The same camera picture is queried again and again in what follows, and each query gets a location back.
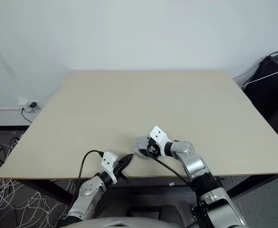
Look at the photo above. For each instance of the black bag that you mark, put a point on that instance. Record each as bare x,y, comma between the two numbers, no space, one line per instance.
269,90

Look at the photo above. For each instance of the small white floor object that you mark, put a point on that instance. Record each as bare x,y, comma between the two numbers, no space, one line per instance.
171,184

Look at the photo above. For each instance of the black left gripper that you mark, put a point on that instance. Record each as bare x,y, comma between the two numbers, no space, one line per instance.
119,172

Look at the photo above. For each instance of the black plug adapter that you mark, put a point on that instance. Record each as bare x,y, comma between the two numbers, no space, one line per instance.
32,104

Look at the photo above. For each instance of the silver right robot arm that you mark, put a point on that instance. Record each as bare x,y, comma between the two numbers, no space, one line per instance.
200,175

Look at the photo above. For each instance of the white wall power socket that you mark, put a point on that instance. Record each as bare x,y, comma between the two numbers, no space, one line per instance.
22,101

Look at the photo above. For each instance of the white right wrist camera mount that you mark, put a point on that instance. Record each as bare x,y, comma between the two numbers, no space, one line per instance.
160,137

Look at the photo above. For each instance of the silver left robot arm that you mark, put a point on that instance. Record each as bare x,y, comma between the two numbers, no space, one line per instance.
88,192

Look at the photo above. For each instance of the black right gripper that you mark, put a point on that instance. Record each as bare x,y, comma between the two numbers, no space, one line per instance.
154,149

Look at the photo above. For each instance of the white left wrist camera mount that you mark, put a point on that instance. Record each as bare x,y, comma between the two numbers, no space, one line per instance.
108,164

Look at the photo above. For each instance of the black table frame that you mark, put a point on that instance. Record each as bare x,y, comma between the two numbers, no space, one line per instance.
58,190

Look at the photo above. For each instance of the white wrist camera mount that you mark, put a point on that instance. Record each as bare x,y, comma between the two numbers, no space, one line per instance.
160,137
108,164

